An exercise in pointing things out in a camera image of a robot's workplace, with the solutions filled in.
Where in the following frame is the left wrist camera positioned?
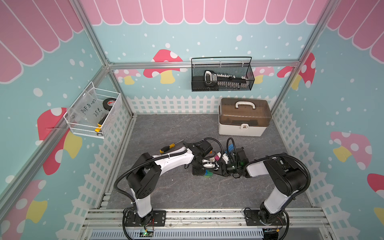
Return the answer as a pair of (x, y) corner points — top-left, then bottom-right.
(198, 140), (213, 157)

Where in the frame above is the black tape roll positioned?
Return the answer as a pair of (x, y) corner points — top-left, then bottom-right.
(103, 98), (117, 111)

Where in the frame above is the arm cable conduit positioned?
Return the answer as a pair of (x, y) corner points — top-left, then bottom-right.
(225, 137), (311, 199)
(113, 137), (224, 205)

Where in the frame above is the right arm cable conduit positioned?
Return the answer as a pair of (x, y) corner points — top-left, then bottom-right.
(225, 137), (311, 199)

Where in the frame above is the socket wrench set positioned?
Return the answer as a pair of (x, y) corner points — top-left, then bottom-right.
(204, 71), (250, 90)

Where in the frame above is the black wire mesh basket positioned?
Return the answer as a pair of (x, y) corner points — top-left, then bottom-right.
(191, 57), (255, 92)

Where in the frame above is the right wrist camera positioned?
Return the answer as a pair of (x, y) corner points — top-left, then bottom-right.
(233, 147), (249, 166)

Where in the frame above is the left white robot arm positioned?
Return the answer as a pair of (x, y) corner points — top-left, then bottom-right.
(126, 145), (213, 218)

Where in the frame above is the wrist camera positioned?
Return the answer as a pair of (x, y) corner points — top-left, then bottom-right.
(198, 140), (213, 157)
(233, 147), (249, 166)

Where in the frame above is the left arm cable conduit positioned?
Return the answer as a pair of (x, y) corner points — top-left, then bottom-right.
(113, 137), (224, 205)

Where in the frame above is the yellow black screwdriver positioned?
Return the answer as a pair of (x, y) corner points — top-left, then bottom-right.
(160, 139), (184, 154)

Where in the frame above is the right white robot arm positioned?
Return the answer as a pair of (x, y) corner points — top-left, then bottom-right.
(213, 154), (311, 226)

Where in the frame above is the white toolbox brown lid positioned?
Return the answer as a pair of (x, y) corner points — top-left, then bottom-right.
(219, 98), (272, 137)

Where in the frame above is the yellow black utility knife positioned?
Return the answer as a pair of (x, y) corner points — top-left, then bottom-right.
(95, 115), (108, 133)

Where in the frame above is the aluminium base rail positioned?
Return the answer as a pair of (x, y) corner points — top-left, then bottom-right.
(78, 208), (337, 240)

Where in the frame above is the clear plastic wall bin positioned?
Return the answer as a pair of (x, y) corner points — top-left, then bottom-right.
(64, 82), (122, 139)

